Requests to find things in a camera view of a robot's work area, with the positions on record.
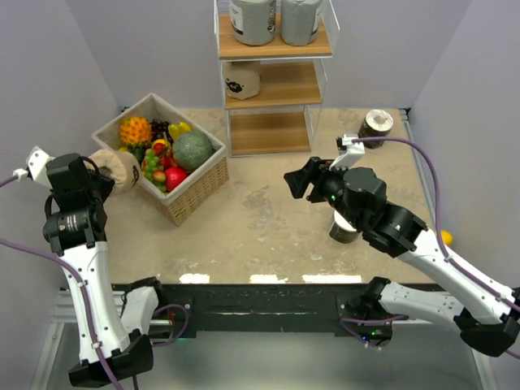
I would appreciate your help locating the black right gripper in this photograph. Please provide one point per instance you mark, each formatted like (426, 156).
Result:
(317, 171)

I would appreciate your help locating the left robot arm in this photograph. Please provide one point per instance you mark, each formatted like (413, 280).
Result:
(114, 340)

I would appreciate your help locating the green netted melon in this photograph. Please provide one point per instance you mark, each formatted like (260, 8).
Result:
(191, 150)

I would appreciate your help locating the orange pineapple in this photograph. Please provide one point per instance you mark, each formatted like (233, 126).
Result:
(135, 131)

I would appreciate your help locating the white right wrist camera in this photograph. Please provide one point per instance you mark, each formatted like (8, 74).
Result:
(350, 152)

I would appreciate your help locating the white wire wooden shelf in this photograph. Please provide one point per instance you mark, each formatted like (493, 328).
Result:
(284, 116)

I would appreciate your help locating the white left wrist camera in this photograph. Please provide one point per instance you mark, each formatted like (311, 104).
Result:
(36, 163)

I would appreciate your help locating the dark purple grapes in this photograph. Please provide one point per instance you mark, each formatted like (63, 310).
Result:
(159, 129)

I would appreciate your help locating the brown roll edge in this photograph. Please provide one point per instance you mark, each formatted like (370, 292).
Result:
(122, 167)

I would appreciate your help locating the yellow bananas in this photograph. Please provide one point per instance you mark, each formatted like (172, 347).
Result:
(175, 130)

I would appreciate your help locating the green grape bunch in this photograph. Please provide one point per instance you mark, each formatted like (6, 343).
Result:
(149, 164)

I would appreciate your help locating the red yellow peach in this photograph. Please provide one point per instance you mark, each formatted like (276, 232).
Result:
(159, 176)

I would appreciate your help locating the red apple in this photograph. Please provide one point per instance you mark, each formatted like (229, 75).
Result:
(174, 177)

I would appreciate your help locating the grey roll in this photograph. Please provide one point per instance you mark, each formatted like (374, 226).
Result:
(253, 21)
(300, 21)

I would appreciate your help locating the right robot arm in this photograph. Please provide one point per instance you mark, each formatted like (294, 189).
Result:
(484, 312)

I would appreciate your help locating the black white roll back corner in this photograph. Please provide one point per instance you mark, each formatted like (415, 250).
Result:
(376, 123)

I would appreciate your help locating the black white roll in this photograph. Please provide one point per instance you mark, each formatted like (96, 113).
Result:
(341, 230)

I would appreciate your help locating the brown roll table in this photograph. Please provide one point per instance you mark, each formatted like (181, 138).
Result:
(242, 79)

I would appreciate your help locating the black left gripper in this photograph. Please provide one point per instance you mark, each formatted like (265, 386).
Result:
(106, 184)

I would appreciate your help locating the yellow mango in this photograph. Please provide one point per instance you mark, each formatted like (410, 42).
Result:
(447, 237)

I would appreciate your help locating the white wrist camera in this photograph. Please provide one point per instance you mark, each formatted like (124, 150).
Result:
(350, 152)
(36, 163)

